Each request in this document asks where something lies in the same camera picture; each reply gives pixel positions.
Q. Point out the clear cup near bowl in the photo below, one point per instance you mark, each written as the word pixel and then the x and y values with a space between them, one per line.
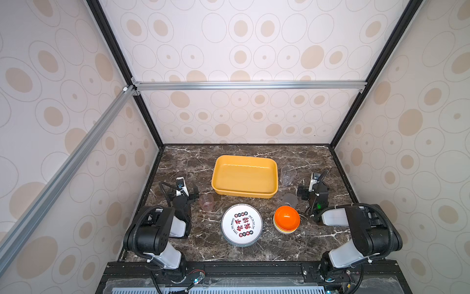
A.
pixel 290 200

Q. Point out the yellow plastic bin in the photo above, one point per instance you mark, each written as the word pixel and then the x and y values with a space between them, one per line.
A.
pixel 244 176

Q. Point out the diagonal aluminium rail left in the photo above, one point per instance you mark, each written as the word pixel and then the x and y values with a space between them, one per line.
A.
pixel 32 217

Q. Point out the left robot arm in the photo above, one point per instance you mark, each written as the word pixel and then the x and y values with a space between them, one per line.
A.
pixel 148 236

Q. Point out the pink transparent cup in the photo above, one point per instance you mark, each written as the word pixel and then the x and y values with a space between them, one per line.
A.
pixel 206 202

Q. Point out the black frame post left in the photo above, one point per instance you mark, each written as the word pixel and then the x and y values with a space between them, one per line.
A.
pixel 105 28

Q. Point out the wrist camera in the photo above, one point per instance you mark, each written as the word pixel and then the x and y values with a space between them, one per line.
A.
pixel 181 188
pixel 314 182

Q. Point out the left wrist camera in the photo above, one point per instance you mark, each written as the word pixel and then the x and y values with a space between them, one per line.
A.
pixel 181 188

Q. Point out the orange bowl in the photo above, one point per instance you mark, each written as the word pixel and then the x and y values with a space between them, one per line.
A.
pixel 286 217

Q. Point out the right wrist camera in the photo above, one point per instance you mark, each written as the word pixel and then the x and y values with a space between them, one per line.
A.
pixel 314 182

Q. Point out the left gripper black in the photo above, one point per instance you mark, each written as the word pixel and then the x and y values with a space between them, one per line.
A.
pixel 182 198

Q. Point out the black frame post right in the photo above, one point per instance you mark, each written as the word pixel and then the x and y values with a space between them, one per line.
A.
pixel 395 37

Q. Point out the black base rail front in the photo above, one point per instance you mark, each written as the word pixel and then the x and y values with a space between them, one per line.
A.
pixel 382 277

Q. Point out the white plate red characters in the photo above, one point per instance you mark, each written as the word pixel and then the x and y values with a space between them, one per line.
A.
pixel 241 225

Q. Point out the black frame post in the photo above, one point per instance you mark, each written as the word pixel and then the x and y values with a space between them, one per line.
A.
pixel 105 28
pixel 395 37

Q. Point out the horizontal aluminium rail back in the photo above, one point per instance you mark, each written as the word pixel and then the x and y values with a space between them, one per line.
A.
pixel 218 86

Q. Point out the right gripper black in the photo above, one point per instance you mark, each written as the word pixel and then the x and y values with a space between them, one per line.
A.
pixel 314 193

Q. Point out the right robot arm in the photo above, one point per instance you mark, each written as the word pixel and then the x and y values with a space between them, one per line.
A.
pixel 373 235

